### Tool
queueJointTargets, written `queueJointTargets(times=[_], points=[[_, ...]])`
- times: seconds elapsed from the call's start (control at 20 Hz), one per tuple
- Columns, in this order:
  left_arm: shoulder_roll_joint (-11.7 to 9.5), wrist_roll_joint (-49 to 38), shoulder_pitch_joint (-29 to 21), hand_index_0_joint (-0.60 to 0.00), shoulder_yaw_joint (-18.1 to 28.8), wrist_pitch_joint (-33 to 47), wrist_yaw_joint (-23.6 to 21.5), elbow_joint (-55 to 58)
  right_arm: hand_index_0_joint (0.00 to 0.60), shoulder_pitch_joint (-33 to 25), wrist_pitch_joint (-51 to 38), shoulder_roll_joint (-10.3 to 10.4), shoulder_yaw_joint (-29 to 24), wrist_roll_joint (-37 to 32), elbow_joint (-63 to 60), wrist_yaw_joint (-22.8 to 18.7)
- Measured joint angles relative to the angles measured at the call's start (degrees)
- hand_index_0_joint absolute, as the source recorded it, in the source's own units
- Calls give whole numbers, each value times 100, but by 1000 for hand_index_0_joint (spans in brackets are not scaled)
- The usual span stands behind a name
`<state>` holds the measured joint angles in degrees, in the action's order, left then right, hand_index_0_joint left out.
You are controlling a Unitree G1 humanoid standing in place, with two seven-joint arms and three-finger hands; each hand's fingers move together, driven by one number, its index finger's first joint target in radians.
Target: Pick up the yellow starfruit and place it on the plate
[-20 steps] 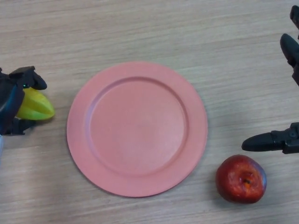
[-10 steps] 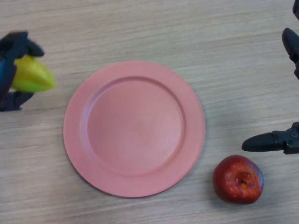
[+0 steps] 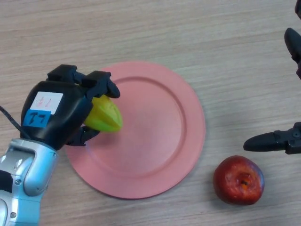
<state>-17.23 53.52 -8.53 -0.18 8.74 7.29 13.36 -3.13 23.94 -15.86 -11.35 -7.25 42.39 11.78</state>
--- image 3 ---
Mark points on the pink round plate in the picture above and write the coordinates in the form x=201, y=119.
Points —
x=150, y=141

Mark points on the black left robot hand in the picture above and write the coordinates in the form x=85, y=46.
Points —
x=63, y=115

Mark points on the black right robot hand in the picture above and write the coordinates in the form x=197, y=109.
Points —
x=292, y=141

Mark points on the yellow green starfruit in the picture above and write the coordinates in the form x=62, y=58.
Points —
x=105, y=115

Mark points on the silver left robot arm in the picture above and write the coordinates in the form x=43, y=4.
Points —
x=26, y=174

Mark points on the red apple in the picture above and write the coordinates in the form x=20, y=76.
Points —
x=237, y=181

